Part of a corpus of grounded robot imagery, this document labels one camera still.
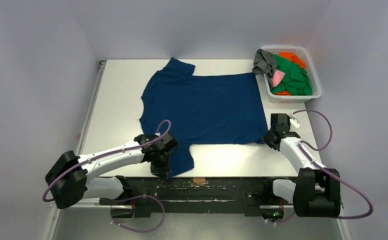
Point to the dark blue t shirt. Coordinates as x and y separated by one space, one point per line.
202 110

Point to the green t shirt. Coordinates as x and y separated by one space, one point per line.
296 81

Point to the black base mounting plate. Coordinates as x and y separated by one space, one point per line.
249 196

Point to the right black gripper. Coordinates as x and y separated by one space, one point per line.
271 136

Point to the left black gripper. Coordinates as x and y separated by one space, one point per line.
161 171

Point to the white plastic laundry basket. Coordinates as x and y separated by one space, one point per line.
314 81

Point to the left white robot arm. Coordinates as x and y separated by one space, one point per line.
78 177

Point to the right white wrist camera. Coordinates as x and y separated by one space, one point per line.
294 121

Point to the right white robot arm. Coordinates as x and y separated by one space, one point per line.
316 191

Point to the orange t shirt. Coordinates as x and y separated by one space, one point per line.
292 57

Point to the pink cloth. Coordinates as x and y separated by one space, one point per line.
277 78

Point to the brown tape piece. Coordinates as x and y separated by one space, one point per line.
199 181

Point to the grey t shirt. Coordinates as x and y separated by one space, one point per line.
264 62

